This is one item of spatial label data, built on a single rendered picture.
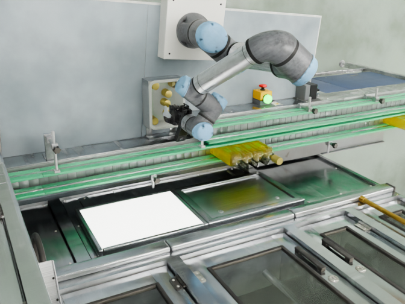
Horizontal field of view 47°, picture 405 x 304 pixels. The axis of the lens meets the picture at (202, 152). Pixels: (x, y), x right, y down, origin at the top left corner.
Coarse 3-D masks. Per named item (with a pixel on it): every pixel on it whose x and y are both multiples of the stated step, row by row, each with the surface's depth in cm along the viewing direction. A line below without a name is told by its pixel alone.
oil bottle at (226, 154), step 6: (210, 150) 222; (216, 150) 217; (222, 150) 212; (228, 150) 211; (234, 150) 212; (216, 156) 218; (222, 156) 213; (228, 156) 208; (234, 156) 206; (240, 156) 206; (228, 162) 208; (234, 162) 206
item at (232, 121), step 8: (384, 96) 265; (392, 96) 266; (400, 96) 267; (328, 104) 247; (336, 104) 248; (344, 104) 248; (352, 104) 247; (360, 104) 248; (368, 104) 251; (272, 112) 231; (280, 112) 232; (288, 112) 233; (296, 112) 232; (304, 112) 232; (216, 120) 218; (224, 120) 218; (232, 120) 219; (240, 120) 218; (248, 120) 218; (256, 120) 219; (264, 120) 222
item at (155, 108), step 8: (160, 80) 203; (168, 80) 205; (176, 80) 207; (160, 88) 212; (168, 88) 214; (152, 96) 212; (160, 96) 214; (176, 96) 216; (152, 104) 213; (160, 104) 215; (176, 104) 218; (152, 112) 215; (160, 112) 216; (160, 120) 218; (152, 128) 209; (160, 128) 211
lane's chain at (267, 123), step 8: (320, 104) 247; (376, 104) 267; (384, 104) 270; (392, 104) 273; (400, 104) 276; (320, 112) 248; (328, 112) 251; (336, 112) 254; (344, 112) 257; (352, 112) 260; (272, 120) 235; (280, 120) 237; (288, 120) 240; (296, 120) 242; (304, 120) 245; (216, 128) 221; (224, 128) 223; (232, 128) 225; (240, 128) 227; (248, 128) 230
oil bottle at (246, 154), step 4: (236, 144) 220; (236, 148) 215; (240, 148) 215; (244, 148) 215; (240, 152) 211; (244, 152) 211; (248, 152) 211; (244, 156) 208; (248, 156) 208; (252, 156) 209; (244, 160) 208; (248, 164) 210
